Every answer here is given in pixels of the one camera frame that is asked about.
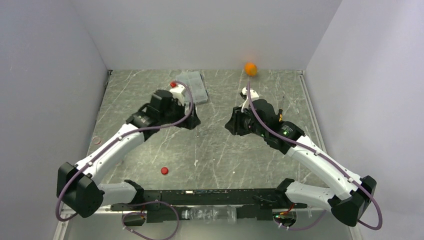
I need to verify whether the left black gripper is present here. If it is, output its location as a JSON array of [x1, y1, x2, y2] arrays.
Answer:
[[159, 99, 201, 131]]

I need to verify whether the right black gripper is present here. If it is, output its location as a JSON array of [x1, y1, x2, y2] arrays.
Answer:
[[225, 104, 267, 138]]

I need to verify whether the red bottle cap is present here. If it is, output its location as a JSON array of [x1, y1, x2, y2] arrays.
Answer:
[[160, 167, 169, 175]]

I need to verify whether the orange juice bottle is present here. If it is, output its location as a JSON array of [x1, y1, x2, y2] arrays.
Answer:
[[244, 62, 258, 77]]

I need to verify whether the clear bottle red label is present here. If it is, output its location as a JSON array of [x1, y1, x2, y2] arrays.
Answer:
[[91, 136, 102, 145]]

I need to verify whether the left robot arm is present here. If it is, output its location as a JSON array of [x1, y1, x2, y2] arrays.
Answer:
[[55, 85, 201, 222]]

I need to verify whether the clear plastic screw box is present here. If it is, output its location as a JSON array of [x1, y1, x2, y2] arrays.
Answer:
[[175, 71, 208, 104]]

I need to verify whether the yellow black screwdriver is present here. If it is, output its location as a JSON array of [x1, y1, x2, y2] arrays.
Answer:
[[278, 96, 285, 123]]

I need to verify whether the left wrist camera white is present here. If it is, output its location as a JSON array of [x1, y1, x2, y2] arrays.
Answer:
[[169, 81, 186, 106]]

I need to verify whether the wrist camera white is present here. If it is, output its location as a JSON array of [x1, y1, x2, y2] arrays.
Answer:
[[240, 87, 260, 113], [169, 81, 186, 106]]

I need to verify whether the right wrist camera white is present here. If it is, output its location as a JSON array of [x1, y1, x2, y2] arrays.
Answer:
[[240, 87, 260, 113]]

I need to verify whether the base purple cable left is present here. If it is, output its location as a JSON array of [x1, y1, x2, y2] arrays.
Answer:
[[121, 200, 180, 240]]

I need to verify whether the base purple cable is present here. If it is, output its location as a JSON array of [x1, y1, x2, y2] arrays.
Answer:
[[274, 208, 329, 232], [121, 200, 180, 240]]

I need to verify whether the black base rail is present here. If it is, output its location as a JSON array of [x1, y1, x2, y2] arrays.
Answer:
[[110, 188, 307, 223]]

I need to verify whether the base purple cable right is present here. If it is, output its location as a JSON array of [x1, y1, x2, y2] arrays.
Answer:
[[274, 208, 329, 232]]

